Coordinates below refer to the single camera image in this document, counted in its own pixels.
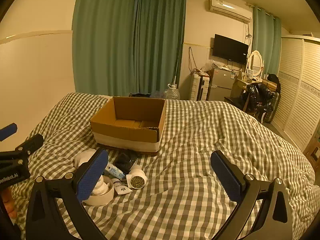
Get grey white checked blanket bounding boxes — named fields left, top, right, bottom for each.
left=11, top=92, right=316, bottom=240

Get black packet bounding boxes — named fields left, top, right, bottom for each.
left=114, top=152, right=140, bottom=174

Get white cloths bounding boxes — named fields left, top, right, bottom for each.
left=82, top=175, right=115, bottom=207

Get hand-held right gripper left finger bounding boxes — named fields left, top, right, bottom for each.
left=25, top=148, right=109, bottom=240

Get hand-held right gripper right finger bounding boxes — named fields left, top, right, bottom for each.
left=210, top=150, right=294, bottom=240

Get white bottle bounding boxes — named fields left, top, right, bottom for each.
left=126, top=165, right=148, bottom=189

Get small white tube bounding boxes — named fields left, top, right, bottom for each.
left=111, top=179, right=133, bottom=195

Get white oval mirror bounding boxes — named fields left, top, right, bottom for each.
left=246, top=50, right=265, bottom=80

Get person's left hand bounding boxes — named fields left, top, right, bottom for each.
left=0, top=187, right=18, bottom=221

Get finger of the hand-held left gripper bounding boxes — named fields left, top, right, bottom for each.
left=14, top=134, right=44, bottom=157
left=0, top=123, right=18, bottom=142

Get black television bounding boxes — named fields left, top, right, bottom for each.
left=212, top=34, right=249, bottom=65

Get blue white plastic packet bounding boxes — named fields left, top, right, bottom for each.
left=103, top=162, right=126, bottom=180

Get clear plastic bag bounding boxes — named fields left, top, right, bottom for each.
left=202, top=60, right=216, bottom=73

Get dressing table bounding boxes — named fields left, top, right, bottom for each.
left=230, top=77, right=263, bottom=101

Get brown cardboard box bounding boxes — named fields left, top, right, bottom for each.
left=90, top=96, right=167, bottom=155

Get white louvred wardrobe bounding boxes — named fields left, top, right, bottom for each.
left=271, top=35, right=320, bottom=152

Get grey small fridge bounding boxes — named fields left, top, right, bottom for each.
left=209, top=67, right=237, bottom=102

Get wooden nightstand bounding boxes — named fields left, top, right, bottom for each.
left=303, top=135, right=320, bottom=166

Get hanging wall cables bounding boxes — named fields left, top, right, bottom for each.
left=188, top=46, right=201, bottom=73

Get clear water jug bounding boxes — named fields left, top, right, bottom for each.
left=164, top=84, right=181, bottom=101

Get narrow green curtain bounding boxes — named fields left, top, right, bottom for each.
left=252, top=5, right=282, bottom=77

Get white sock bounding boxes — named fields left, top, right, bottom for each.
left=92, top=176, right=112, bottom=196
left=74, top=149, right=98, bottom=168

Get white air conditioner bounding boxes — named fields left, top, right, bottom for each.
left=206, top=0, right=253, bottom=23

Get black bag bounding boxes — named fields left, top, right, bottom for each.
left=266, top=74, right=281, bottom=93

